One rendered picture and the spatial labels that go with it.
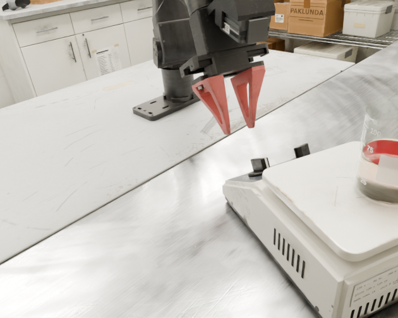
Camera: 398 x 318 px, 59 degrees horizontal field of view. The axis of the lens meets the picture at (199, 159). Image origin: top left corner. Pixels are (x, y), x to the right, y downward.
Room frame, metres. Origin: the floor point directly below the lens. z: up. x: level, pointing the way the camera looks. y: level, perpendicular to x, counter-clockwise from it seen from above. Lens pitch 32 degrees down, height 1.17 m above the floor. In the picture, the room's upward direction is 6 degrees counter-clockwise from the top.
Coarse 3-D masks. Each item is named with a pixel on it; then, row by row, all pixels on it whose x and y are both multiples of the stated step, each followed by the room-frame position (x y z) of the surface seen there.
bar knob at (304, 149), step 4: (304, 144) 0.35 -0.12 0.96; (296, 148) 0.33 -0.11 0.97; (300, 148) 0.33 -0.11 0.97; (304, 148) 0.34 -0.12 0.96; (308, 148) 0.35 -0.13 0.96; (296, 152) 0.33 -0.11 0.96; (300, 152) 0.33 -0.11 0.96; (304, 152) 0.34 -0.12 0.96; (308, 152) 0.35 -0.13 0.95; (296, 156) 0.33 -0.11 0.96; (300, 156) 0.33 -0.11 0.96
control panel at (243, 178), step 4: (288, 160) 0.37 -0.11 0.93; (276, 164) 0.36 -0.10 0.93; (240, 176) 0.34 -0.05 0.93; (244, 176) 0.33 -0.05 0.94; (260, 176) 0.30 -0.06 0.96; (236, 180) 0.31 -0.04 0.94; (240, 180) 0.31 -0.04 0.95; (244, 180) 0.30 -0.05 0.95; (248, 180) 0.29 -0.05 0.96; (252, 180) 0.29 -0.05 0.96; (256, 180) 0.28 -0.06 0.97
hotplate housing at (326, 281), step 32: (224, 192) 0.33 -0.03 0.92; (256, 192) 0.26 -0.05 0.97; (256, 224) 0.26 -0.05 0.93; (288, 224) 0.22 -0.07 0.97; (288, 256) 0.21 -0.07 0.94; (320, 256) 0.18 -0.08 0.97; (384, 256) 0.17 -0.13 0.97; (320, 288) 0.17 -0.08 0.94; (352, 288) 0.15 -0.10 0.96; (384, 288) 0.16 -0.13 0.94
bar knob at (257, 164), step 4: (252, 160) 0.33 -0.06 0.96; (256, 160) 0.32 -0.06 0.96; (260, 160) 0.32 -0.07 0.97; (264, 160) 0.31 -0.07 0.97; (252, 164) 0.33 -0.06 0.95; (256, 164) 0.32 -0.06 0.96; (260, 164) 0.32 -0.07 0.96; (264, 164) 0.31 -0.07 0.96; (268, 164) 0.31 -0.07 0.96; (256, 168) 0.32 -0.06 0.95; (260, 168) 0.32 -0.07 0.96; (264, 168) 0.31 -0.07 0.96; (252, 172) 0.32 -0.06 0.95; (256, 172) 0.31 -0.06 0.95; (260, 172) 0.31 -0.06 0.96; (248, 176) 0.32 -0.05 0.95; (252, 176) 0.31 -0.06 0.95; (256, 176) 0.31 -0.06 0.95
